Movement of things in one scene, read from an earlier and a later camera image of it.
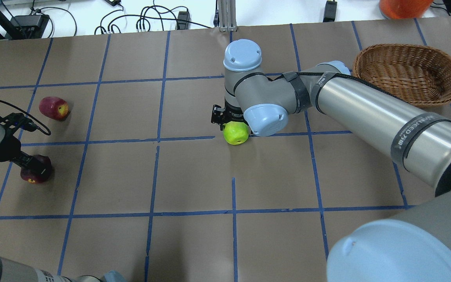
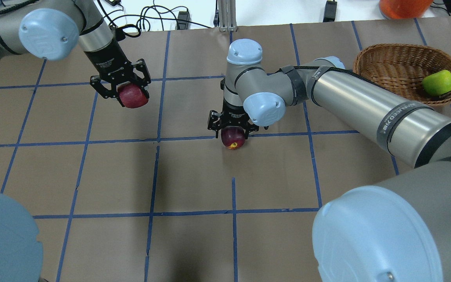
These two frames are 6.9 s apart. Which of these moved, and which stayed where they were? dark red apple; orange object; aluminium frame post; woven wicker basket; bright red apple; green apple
Moved: green apple; bright red apple; dark red apple
Stayed: woven wicker basket; orange object; aluminium frame post
